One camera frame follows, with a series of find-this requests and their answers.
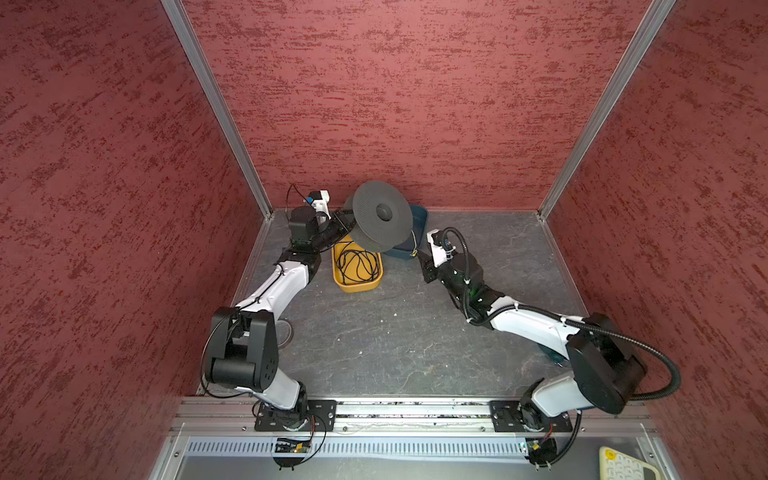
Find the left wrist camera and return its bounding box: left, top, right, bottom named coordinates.
left=306, top=190, right=330, bottom=220

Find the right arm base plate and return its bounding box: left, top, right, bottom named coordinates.
left=488, top=400, right=573, bottom=434

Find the yellow white calculator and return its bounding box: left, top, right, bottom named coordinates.
left=599, top=446, right=662, bottom=480

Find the teal plastic bin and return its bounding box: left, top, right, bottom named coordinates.
left=385, top=204, right=429, bottom=259

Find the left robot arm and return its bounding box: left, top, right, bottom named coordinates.
left=200, top=206, right=356, bottom=431

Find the black cable spool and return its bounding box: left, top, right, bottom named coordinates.
left=344, top=180, right=413, bottom=253

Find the brown tape roll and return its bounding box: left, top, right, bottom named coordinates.
left=275, top=318, right=294, bottom=349

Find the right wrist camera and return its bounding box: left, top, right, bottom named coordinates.
left=426, top=229, right=455, bottom=267

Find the yellow plastic bin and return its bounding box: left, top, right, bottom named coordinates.
left=331, top=235, right=383, bottom=293

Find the black cable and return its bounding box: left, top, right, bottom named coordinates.
left=335, top=247, right=382, bottom=286

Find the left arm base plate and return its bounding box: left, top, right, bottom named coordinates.
left=254, top=399, right=338, bottom=433

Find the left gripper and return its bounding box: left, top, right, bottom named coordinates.
left=311, top=208, right=360, bottom=250

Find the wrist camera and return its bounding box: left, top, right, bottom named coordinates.
left=426, top=229, right=455, bottom=267
left=306, top=190, right=330, bottom=220

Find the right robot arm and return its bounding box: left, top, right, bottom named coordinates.
left=417, top=249, right=647, bottom=431

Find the perforated cable tray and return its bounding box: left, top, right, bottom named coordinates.
left=185, top=436, right=528, bottom=462

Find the black corrugated conduit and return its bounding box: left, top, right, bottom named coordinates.
left=440, top=226, right=683, bottom=402

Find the aluminium front rail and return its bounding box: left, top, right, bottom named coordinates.
left=170, top=396, right=659, bottom=437

